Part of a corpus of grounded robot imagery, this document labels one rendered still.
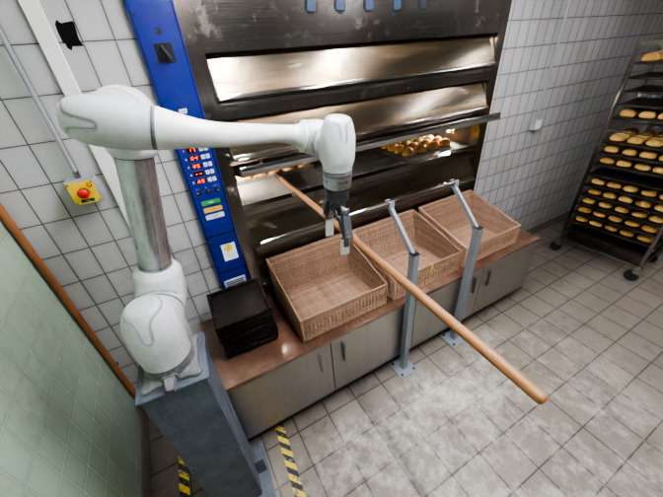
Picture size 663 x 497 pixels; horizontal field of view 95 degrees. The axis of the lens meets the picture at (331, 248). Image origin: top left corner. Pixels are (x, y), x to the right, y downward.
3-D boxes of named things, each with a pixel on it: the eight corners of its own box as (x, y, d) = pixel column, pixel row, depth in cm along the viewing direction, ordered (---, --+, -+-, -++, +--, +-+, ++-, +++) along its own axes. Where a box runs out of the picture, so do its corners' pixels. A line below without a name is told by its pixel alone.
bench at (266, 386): (222, 379, 212) (196, 319, 180) (467, 263, 302) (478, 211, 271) (244, 457, 170) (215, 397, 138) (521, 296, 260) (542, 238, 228)
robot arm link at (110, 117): (147, 100, 65) (155, 94, 75) (37, 84, 58) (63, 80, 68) (153, 162, 71) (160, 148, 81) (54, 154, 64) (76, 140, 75)
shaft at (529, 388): (548, 402, 69) (552, 394, 67) (539, 408, 68) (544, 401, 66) (283, 179, 198) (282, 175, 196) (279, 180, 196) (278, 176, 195)
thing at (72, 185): (78, 201, 127) (64, 177, 121) (106, 195, 130) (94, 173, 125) (75, 207, 121) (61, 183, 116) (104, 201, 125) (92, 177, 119)
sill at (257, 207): (242, 212, 170) (241, 206, 168) (469, 150, 237) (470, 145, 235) (245, 216, 166) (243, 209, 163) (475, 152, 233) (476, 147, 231)
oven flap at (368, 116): (233, 162, 149) (219, 119, 144) (483, 110, 216) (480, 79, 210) (234, 161, 145) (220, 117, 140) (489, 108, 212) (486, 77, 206)
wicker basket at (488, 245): (413, 238, 241) (416, 206, 226) (464, 218, 262) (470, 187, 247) (463, 268, 204) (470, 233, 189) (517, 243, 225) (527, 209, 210)
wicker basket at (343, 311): (271, 293, 196) (263, 257, 181) (345, 263, 218) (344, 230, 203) (303, 344, 160) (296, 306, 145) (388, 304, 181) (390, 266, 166)
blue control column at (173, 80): (204, 248, 362) (125, 24, 244) (218, 244, 368) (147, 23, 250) (250, 369, 217) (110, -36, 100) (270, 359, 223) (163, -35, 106)
